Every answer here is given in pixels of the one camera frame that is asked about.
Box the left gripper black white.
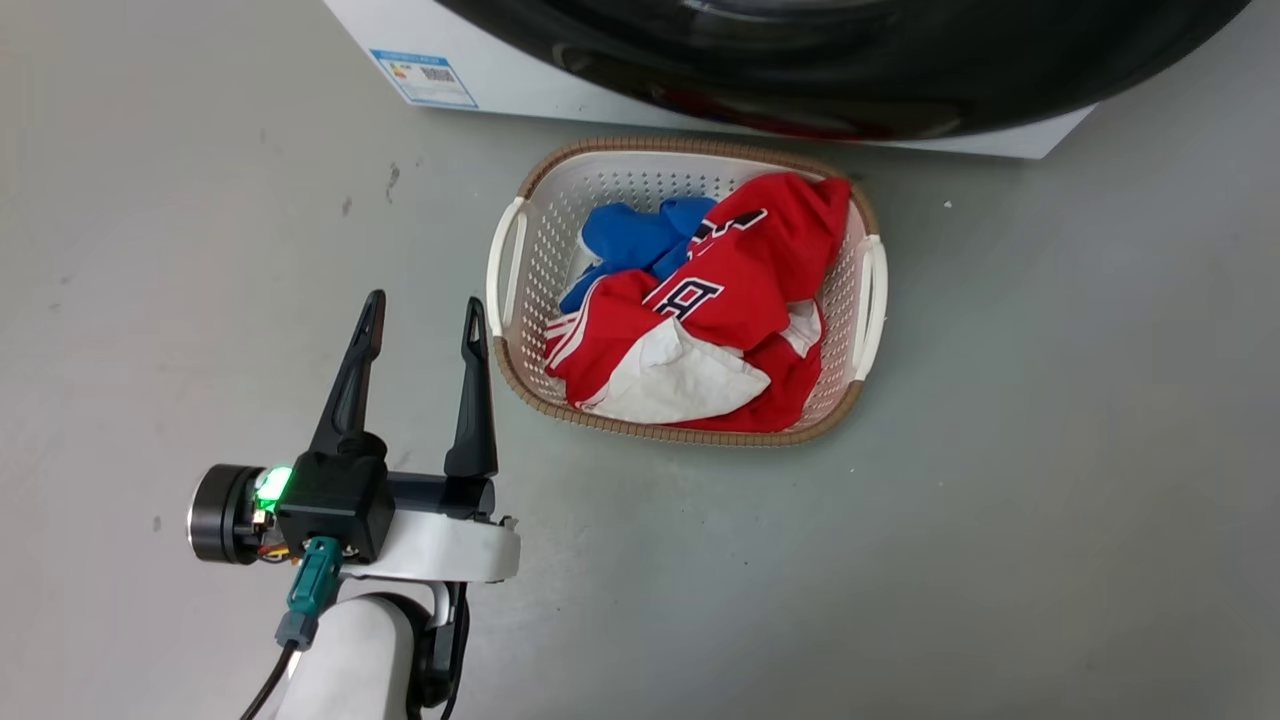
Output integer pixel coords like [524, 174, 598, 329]
[188, 289, 522, 584]

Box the white washing machine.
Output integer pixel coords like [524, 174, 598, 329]
[322, 0, 1100, 160]

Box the black round washing machine door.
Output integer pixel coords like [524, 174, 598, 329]
[434, 0, 1254, 142]

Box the white perforated laundry basket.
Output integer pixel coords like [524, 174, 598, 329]
[485, 136, 890, 448]

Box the blue garment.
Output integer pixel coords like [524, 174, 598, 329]
[557, 196, 718, 315]

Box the blue white energy label sticker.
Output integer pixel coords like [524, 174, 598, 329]
[369, 48, 480, 110]

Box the red white sports jersey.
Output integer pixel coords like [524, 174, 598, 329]
[544, 171, 854, 434]

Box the teal cable connector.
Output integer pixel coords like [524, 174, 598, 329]
[275, 536, 345, 652]

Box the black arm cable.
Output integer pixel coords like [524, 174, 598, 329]
[438, 581, 472, 720]

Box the thin black camera cable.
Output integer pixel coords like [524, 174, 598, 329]
[238, 640, 301, 720]

